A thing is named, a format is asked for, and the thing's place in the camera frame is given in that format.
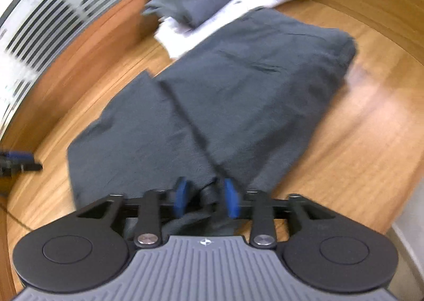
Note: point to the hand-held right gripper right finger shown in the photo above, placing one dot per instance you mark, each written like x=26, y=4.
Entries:
x=232, y=200

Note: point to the grey folded pants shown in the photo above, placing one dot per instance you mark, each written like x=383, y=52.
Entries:
x=198, y=6

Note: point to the dark grey pants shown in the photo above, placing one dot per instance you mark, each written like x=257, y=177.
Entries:
x=232, y=95

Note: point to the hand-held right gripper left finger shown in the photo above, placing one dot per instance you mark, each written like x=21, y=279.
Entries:
x=181, y=196

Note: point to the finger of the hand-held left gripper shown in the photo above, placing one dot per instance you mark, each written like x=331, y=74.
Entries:
x=20, y=155
x=20, y=167

